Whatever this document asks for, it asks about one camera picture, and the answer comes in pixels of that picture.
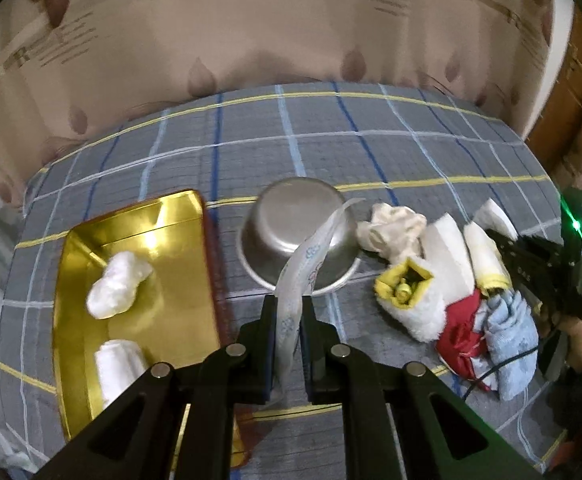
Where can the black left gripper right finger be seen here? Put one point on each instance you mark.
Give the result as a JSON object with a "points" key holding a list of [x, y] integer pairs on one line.
{"points": [[334, 372]]}

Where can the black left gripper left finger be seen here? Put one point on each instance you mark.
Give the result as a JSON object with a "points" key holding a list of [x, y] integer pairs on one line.
{"points": [[243, 372]]}

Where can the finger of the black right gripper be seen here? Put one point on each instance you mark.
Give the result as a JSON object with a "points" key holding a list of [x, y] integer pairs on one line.
{"points": [[529, 257]]}

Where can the white towel with yellow stripes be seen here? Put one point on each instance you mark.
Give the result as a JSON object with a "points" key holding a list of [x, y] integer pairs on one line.
{"points": [[489, 271]]}

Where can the light blue fluffy towel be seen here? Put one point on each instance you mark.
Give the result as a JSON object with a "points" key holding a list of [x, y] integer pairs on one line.
{"points": [[512, 341]]}

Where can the white foam sponge block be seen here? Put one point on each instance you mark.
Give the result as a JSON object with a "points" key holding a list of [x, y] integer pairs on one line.
{"points": [[444, 248]]}

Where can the white patterned ribbon strip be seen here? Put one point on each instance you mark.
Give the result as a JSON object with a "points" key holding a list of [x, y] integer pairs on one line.
{"points": [[296, 280]]}

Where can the yellow white fluffy sock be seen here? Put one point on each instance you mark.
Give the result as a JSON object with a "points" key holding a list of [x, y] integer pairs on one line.
{"points": [[410, 293]]}

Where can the red white cloth bag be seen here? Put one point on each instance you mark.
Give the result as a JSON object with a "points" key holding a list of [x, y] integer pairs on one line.
{"points": [[461, 348]]}

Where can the operator hand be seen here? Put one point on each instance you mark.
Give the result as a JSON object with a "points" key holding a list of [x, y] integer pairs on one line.
{"points": [[546, 322]]}

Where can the white foam piece behind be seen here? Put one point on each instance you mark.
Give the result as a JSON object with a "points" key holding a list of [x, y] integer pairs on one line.
{"points": [[490, 216]]}

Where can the white rolled cloth in tray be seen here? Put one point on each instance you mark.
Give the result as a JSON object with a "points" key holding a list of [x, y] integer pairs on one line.
{"points": [[119, 363]]}

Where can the gold metal tray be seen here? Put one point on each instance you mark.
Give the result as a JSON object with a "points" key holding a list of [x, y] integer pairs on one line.
{"points": [[177, 314]]}

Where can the cream crumpled cloth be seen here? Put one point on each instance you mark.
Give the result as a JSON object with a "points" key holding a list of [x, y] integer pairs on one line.
{"points": [[393, 232]]}

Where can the white fluffy cotton wad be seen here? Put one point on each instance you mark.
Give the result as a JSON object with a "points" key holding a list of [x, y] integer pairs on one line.
{"points": [[115, 292]]}

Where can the steel bowl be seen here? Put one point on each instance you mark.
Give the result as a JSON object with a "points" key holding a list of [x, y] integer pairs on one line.
{"points": [[284, 215]]}

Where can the grey plaid bed sheet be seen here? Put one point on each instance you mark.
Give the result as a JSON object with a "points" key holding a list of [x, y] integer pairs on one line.
{"points": [[400, 146]]}

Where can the brown wooden door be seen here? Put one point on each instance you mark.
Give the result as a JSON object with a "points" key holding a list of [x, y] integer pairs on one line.
{"points": [[556, 139]]}

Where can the beige leaf print curtain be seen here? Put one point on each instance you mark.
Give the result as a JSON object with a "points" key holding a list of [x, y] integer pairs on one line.
{"points": [[70, 69]]}

